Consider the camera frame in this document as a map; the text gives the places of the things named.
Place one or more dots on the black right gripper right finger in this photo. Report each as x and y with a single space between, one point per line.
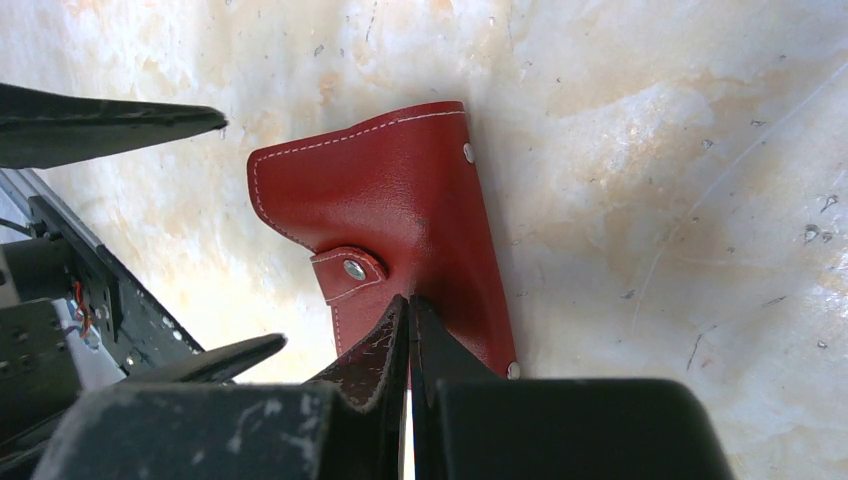
445 377

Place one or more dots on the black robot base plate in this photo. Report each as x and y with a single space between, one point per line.
53 289

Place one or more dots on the red leather card holder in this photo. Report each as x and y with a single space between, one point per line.
392 206

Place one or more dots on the aluminium frame rail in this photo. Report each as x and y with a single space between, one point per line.
40 204

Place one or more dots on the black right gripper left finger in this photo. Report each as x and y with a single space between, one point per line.
362 435

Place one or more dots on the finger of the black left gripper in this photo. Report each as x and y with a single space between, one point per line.
216 366
43 130

